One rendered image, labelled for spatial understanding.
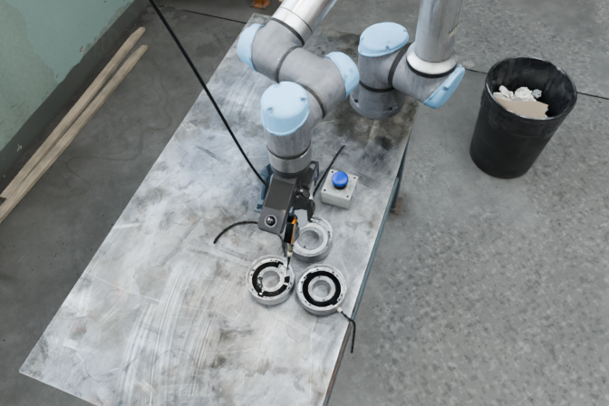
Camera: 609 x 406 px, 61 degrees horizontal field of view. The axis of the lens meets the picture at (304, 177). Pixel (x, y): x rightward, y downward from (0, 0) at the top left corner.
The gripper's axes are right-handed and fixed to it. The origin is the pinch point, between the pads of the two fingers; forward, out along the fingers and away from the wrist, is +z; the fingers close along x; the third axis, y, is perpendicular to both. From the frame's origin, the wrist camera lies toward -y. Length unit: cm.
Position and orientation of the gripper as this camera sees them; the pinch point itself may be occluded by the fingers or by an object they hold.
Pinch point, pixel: (293, 224)
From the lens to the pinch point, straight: 106.1
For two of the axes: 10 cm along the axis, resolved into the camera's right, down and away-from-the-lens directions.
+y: 3.2, -7.8, 5.3
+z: 0.4, 5.7, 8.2
